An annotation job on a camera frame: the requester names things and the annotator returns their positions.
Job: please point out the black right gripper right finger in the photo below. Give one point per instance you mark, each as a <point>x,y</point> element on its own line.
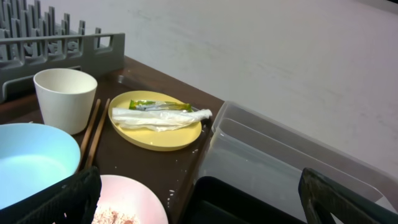
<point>323,199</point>

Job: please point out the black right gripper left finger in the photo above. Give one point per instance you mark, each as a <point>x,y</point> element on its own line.
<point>72,200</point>

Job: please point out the rice food waste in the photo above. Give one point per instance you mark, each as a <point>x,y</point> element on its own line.
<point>111,216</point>

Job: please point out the pink bowl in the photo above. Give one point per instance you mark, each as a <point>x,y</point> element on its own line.
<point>130,196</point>

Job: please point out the light blue bowl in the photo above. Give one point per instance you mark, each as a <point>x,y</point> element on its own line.
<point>33,158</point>

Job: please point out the white cup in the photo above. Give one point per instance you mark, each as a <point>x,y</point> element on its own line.
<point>65,98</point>

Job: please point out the white napkin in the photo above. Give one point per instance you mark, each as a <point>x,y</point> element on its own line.
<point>163,120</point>

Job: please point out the green snack wrapper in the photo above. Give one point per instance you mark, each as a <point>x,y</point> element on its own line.
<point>148,105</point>

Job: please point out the black waste tray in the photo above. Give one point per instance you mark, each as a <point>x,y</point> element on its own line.
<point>216,202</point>

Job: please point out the grey dishwasher rack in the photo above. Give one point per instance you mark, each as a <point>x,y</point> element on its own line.
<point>31,41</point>

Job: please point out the wooden chopstick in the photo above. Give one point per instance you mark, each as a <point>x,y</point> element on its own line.
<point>96,138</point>
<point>88,131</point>

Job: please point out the clear plastic bin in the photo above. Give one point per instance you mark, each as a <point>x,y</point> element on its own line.
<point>265,159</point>

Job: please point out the yellow plate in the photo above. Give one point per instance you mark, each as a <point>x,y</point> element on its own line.
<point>149,139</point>

